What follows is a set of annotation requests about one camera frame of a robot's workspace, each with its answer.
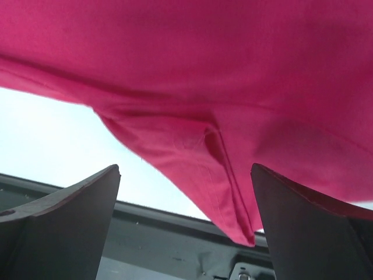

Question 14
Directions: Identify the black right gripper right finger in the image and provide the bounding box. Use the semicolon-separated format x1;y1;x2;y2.
251;164;372;279

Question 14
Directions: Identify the pink t shirt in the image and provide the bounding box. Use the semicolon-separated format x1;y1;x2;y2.
1;1;372;246

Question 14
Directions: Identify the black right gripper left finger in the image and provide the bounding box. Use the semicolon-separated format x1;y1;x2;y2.
1;164;121;279

